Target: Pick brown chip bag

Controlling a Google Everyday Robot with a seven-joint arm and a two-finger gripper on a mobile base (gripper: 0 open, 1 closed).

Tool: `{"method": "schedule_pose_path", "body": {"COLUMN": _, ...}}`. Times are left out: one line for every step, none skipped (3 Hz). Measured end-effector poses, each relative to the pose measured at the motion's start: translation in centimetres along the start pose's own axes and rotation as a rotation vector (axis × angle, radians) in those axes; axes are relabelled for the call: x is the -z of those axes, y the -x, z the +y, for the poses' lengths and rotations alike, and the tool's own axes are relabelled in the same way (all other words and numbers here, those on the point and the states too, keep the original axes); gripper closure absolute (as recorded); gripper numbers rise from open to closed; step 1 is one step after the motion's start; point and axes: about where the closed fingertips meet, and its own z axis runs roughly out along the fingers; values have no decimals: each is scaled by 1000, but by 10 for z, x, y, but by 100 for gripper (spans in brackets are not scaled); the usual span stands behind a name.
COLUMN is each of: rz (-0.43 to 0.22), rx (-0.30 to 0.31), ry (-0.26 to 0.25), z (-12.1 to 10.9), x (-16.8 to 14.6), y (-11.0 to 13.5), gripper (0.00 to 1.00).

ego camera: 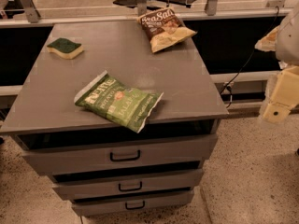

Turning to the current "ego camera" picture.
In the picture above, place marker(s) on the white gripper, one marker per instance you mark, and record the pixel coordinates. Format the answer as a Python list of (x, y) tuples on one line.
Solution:
[(289, 42)]

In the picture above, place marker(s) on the brown sea salt chip bag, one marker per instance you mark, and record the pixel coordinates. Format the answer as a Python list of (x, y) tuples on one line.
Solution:
[(164, 29)]

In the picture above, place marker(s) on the green jalapeno chip bag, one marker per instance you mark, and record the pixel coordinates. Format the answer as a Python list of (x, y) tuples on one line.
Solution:
[(109, 98)]

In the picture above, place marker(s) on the grey drawer cabinet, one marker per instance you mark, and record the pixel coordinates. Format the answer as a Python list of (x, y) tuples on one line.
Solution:
[(118, 128)]

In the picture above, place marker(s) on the green yellow sponge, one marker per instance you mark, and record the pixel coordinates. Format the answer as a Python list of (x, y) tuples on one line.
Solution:
[(65, 48)]

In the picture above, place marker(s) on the bottom grey drawer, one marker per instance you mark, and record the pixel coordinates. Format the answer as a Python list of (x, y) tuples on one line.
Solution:
[(132, 203)]

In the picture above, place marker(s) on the grey drawer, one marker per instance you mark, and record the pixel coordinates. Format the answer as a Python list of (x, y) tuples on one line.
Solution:
[(128, 184), (89, 158), (132, 203)]

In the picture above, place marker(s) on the middle grey drawer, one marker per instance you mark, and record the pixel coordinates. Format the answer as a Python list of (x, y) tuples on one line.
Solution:
[(128, 184)]

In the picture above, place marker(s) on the top grey drawer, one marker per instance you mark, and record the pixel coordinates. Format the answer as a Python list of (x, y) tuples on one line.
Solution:
[(89, 158)]

